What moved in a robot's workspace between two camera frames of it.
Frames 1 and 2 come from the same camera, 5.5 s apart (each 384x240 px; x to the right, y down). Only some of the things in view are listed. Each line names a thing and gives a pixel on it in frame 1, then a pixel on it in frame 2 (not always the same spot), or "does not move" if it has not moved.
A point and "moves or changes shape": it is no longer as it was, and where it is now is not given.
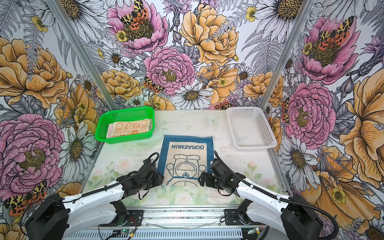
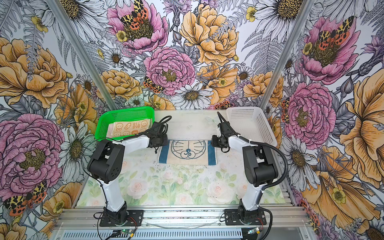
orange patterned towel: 129,127 does not move
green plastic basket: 137,113 does not move
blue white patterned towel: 182,158 moves or changes shape
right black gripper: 203,177 → 213,142
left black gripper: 157,180 → 165,141
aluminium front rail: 185,216 does not move
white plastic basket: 250,128 does not move
